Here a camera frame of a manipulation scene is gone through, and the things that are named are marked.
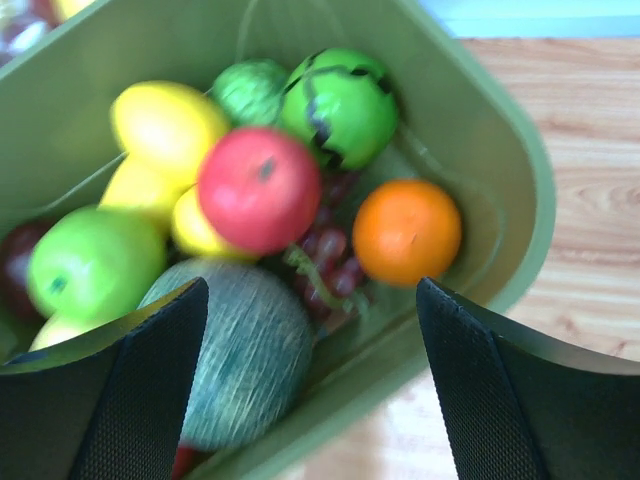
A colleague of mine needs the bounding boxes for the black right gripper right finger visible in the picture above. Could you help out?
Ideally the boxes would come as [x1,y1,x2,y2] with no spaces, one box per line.
[416,279,639,479]

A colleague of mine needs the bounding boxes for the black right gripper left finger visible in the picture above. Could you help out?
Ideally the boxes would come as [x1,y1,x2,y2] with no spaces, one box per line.
[1,278,208,479]

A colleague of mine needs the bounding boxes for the fake red peach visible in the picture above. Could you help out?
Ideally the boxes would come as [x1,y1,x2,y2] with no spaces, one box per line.
[196,127,322,256]

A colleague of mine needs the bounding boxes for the fake yellow lemon from bag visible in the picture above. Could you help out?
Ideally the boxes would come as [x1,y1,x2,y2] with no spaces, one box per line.
[110,80,231,189]

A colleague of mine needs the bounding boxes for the fake red apple in bin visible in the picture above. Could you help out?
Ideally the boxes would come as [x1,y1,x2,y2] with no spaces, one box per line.
[171,445,210,480]

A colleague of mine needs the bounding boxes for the fake yellow quince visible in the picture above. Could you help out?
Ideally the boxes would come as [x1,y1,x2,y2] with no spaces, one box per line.
[29,313,114,352]

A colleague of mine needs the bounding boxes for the fake green apple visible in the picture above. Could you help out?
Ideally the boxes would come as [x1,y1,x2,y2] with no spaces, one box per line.
[27,206,167,320]

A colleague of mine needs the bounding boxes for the fake netted melon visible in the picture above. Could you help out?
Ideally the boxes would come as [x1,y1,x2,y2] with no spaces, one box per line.
[141,258,314,451]

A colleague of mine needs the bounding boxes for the fake dark red plum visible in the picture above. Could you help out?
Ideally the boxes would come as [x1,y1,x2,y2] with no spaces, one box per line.
[1,220,54,324]

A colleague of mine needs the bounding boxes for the fake yellow pear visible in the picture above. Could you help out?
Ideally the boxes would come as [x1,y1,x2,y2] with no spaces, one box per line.
[171,186,258,262]

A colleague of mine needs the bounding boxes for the fake orange in bin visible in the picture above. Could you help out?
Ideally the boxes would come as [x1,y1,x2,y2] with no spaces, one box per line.
[352,178,463,287]

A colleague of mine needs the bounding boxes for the fake purple grapes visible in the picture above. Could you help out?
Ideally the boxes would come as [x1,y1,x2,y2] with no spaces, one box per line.
[283,172,370,321]

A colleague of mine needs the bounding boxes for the fake bumpy green fruit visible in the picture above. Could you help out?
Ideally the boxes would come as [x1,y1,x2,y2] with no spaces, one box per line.
[209,59,289,127]

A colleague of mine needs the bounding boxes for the fake striped watermelon ball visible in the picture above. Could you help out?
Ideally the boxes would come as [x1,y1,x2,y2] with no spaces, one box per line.
[280,48,399,170]

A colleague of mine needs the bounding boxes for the polka dot bag with lemon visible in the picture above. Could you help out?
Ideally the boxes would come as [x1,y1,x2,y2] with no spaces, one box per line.
[1,0,93,66]

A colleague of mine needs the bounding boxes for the green plastic bin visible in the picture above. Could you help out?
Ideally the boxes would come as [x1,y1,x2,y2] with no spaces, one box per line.
[0,0,557,480]

